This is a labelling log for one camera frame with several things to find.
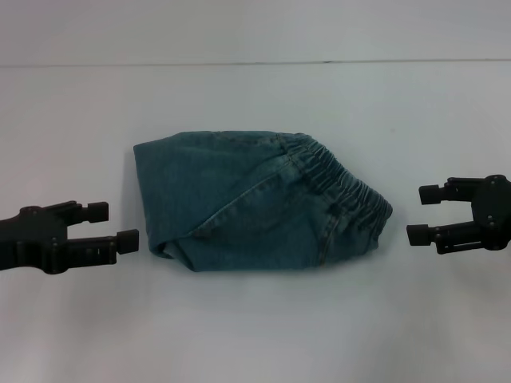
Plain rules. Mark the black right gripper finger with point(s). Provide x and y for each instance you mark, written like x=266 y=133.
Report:
x=447 y=193
x=451 y=237

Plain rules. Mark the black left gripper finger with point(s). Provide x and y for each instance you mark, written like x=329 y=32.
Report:
x=88 y=212
x=104 y=247

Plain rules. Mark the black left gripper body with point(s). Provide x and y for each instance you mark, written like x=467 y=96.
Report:
x=28 y=243

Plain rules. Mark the blue denim shorts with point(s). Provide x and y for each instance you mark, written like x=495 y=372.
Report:
x=247 y=199

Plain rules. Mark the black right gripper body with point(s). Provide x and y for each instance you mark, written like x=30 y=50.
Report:
x=495 y=215

